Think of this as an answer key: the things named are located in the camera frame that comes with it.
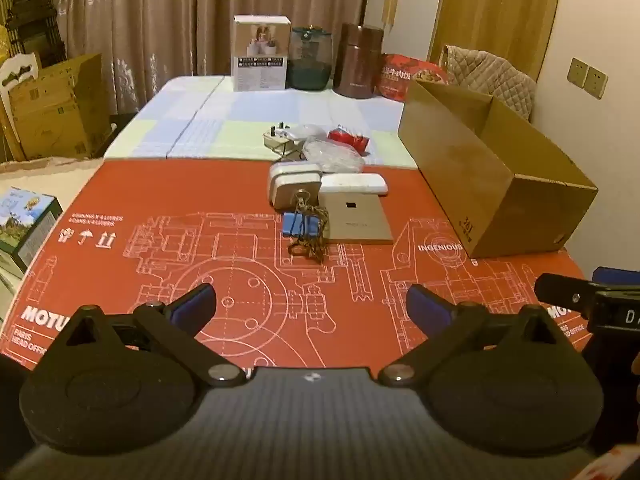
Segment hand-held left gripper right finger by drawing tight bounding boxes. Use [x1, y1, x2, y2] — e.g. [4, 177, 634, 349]
[377, 284, 582, 388]

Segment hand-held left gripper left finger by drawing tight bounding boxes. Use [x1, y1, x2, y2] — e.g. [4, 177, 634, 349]
[60, 282, 248, 388]

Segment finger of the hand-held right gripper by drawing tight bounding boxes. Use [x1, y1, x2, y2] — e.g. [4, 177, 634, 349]
[533, 272, 601, 318]
[592, 266, 640, 286]

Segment brown cardboard box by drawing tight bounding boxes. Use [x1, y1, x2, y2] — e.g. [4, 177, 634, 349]
[397, 79, 599, 259]

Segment beige square power adapter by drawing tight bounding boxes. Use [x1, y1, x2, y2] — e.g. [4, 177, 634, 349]
[268, 162, 323, 210]

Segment clear plastic bag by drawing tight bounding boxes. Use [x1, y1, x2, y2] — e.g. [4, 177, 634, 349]
[302, 139, 366, 176]

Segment white plug adapter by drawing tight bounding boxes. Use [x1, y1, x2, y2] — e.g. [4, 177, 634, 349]
[262, 121, 328, 153]

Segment blue binder clip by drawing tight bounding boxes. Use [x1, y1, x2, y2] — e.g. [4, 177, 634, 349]
[281, 210, 323, 241]

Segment colourful picture box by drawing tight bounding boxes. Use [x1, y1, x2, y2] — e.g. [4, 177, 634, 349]
[0, 186, 63, 278]

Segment pastel checked tablecloth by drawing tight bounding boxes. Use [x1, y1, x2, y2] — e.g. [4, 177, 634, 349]
[102, 76, 418, 170]

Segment red round toy figure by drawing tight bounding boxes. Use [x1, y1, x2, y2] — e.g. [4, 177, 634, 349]
[327, 126, 371, 153]

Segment beige quilted chair cover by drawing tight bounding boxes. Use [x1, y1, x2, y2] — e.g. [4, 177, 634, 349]
[439, 45, 536, 121]

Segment red instant meal package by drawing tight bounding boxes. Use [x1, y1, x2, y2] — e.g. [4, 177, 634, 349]
[375, 52, 448, 103]

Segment flattened cardboard boxes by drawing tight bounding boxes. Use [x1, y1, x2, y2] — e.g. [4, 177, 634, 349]
[7, 52, 111, 161]

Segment brown thermos flask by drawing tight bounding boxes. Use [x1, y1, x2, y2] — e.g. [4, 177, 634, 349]
[333, 22, 383, 98]

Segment white product box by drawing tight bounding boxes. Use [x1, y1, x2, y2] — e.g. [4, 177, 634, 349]
[232, 14, 292, 92]

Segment green glass jar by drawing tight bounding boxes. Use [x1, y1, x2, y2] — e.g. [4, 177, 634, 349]
[286, 26, 333, 92]

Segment brown patterned curtain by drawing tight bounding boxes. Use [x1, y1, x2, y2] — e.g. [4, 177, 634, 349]
[50, 0, 373, 116]

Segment white carved wooden board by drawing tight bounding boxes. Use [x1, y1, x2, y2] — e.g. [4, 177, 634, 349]
[0, 52, 43, 96]

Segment wooden door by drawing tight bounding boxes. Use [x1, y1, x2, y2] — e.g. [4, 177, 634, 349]
[427, 0, 566, 81]

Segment black folding trolley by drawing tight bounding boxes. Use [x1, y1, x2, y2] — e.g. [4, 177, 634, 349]
[0, 0, 68, 68]

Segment beige wall socket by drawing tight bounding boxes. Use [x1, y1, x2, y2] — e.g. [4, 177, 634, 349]
[584, 65, 609, 98]
[567, 57, 590, 88]

